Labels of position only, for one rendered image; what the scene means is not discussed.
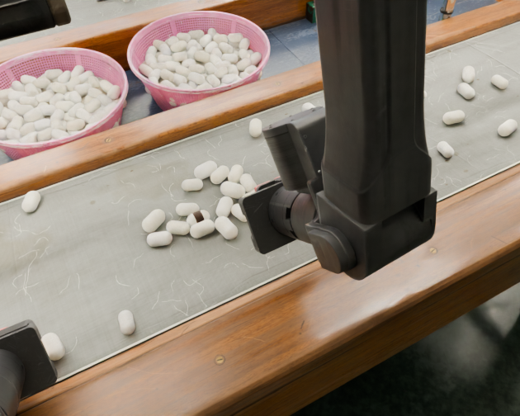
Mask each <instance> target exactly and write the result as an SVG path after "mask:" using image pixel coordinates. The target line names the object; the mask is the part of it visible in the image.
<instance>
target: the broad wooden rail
mask: <svg viewBox="0 0 520 416"><path fill-rule="evenodd" d="M519 282H520V164H519V165H517V166H515V167H513V168H510V169H508V170H506V171H504V172H502V173H500V174H498V175H496V176H494V177H491V178H489V179H487V180H485V181H483V182H481V183H479V184H477V185H474V186H473V187H470V188H468V189H466V190H464V191H462V192H459V193H457V194H455V195H454V196H451V197H449V198H447V199H446V200H444V201H440V202H438V203H437V212H436V226H435V232H434V235H433V237H432V238H431V239H430V240H428V241H427V242H426V243H423V244H421V245H420V246H418V247H417V248H415V249H413V250H412V251H410V252H408V253H406V254H405V255H404V256H402V257H400V258H398V259H396V260H395V261H393V262H392V263H390V264H388V265H386V266H385V267H383V268H382V269H380V270H378V271H377V272H374V273H373V274H371V275H370V276H368V277H366V278H365V279H363V280H361V281H357V280H354V279H352V278H351V277H349V276H348V275H347V274H346V273H345V272H341V273H339V274H336V273H334V272H331V271H328V270H326V269H323V268H322V267H321V265H320V262H319V261H318V260H317V261H315V262H312V263H311V264H309V265H307V266H304V267H302V268H300V269H298V270H296V271H294V272H292V273H289V274H287V275H285V276H283V277H281V278H279V279H277V280H275V281H272V282H270V283H268V284H266V285H265V286H262V287H260V288H258V289H256V290H254V291H251V292H249V293H248V294H246V295H243V296H241V297H239V298H237V299H235V300H232V301H230V302H229V303H227V304H225V305H222V306H220V307H218V308H216V309H214V310H212V311H210V312H208V313H206V314H203V315H201V316H199V317H197V318H195V319H193V320H191V321H189V322H186V323H184V324H182V325H180V326H178V327H176V328H174V329H172V330H169V331H167V332H166V333H163V334H161V335H159V336H157V337H156V338H152V339H150V340H149V341H147V342H145V343H142V344H140V345H139V346H136V347H133V348H131V349H130V350H128V351H126V352H123V353H122V354H119V355H117V356H115V357H113V358H111V359H109V360H107V361H105V362H102V363H100V364H98V365H96V366H94V367H92V368H90V369H88V370H86V371H83V372H81V373H79V374H77V375H76V376H73V377H71V378H69V379H67V380H65V381H62V382H60V383H58V384H57V385H54V386H51V387H50V388H48V389H46V390H43V391H41V392H40V393H38V394H36V395H32V396H31V397H29V398H27V399H24V400H23V401H21V402H19V405H18V407H17V413H16V416H290V415H292V414H293V413H295V412H297V411H298V410H300V409H303V408H304V407H305V406H307V405H308V404H311V403H313V402H314V401H316V400H317V399H319V398H321V397H323V396H324V395H326V394H328V393H329V392H331V391H333V390H335V389H337V388H338V387H339V386H341V385H344V384H345V383H347V382H349V381H350V380H352V379H354V378H355V377H357V376H359V375H361V374H362V373H364V372H365V371H368V370H370V369H371V368H372V367H374V366H376V365H378V364H380V363H381V362H383V361H385V360H386V359H388V358H390V357H392V356H394V355H395V354H396V353H398V352H401V351H402V350H404V349H406V348H407V347H409V346H411V345H412V344H414V343H416V342H417V341H419V340H421V339H422V338H425V337H427V336H428V335H429V334H431V333H433V332H435V331H437V330H438V329H440V328H442V327H443V326H445V325H447V324H449V323H450V322H452V321H453V320H455V319H458V318H459V317H461V316H462V315H464V314H466V313H468V312H469V311H471V310H473V309H474V308H476V307H478V306H480V305H482V304H484V303H485V302H486V301H488V300H490V299H492V298H494V297H495V296H497V295H499V294H500V293H502V292H504V291H506V290H507V289H509V288H510V287H512V286H515V285H516V284H518V283H519Z"/></svg>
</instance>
